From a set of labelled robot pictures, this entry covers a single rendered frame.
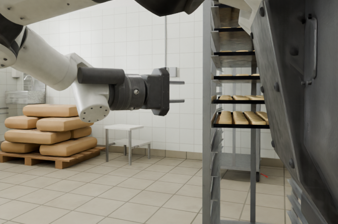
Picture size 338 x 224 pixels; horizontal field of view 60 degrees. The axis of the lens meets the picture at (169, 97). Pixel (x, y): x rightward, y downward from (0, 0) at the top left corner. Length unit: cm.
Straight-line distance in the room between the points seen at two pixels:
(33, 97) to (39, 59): 439
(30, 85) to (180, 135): 268
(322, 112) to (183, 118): 372
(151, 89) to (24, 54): 31
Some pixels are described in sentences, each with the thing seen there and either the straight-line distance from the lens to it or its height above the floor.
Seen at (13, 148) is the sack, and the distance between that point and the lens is 419.
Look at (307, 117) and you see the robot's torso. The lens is 23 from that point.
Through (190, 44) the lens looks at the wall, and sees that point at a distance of 390.
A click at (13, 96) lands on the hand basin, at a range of 506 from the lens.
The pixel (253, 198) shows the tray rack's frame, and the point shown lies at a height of 29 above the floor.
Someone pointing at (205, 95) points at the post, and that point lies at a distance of 110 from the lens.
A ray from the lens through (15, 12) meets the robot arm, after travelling 41.
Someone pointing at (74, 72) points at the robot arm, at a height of 94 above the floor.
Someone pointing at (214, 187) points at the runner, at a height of 50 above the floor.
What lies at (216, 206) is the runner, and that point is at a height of 41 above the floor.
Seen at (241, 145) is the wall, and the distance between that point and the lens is 378.
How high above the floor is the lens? 91
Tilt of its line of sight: 1 degrees down
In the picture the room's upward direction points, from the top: straight up
